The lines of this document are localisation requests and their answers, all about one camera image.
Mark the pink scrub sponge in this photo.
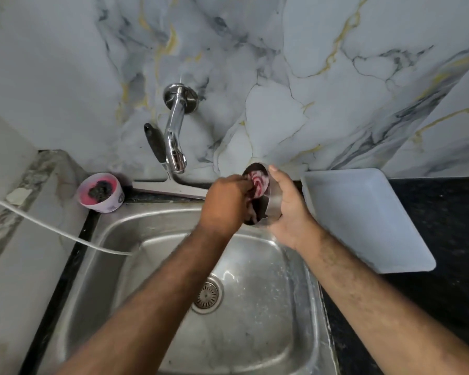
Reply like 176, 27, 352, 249
247, 170, 269, 199

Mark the black handled squeegee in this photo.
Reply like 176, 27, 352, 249
132, 123, 208, 200

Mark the pink dish soap tub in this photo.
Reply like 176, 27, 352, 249
77, 172, 125, 214

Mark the person's right hand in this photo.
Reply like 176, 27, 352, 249
267, 165, 324, 252

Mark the sink drain strainer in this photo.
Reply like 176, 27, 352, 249
191, 276, 224, 315

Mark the person's left forearm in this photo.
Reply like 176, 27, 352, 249
57, 224, 235, 375

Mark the person's right forearm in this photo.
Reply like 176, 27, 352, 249
295, 230, 469, 375

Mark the chrome wall tap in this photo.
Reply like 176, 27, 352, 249
163, 83, 199, 174

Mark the dark scouring pad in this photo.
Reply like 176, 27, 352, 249
88, 180, 115, 201

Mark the person's left hand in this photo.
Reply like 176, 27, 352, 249
198, 173, 255, 239

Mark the stainless steel sink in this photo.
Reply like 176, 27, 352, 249
37, 201, 341, 375

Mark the white plastic tray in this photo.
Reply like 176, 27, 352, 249
300, 168, 437, 274

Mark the white cable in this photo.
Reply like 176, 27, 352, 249
0, 191, 133, 256

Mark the steel cup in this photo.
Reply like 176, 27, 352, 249
244, 162, 283, 229

